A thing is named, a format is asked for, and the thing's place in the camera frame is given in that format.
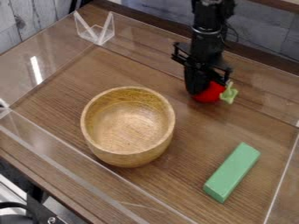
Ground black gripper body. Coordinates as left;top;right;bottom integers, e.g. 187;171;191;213
173;42;233;85

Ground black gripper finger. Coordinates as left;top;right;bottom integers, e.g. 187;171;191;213
185;66;202;95
199;71;211;93

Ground red plush fruit green leaves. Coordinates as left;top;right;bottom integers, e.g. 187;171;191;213
193;81;239;104

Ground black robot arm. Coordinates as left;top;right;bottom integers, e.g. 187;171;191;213
173;0;237;95

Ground wooden bowl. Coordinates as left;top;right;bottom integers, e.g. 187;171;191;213
81;86;175;167

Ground green rectangular block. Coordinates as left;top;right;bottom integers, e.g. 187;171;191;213
203;143;261;203

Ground clear acrylic tray enclosure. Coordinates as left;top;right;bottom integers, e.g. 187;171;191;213
0;16;299;224

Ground black metal bracket with cable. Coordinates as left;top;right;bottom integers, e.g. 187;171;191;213
0;194;70;224

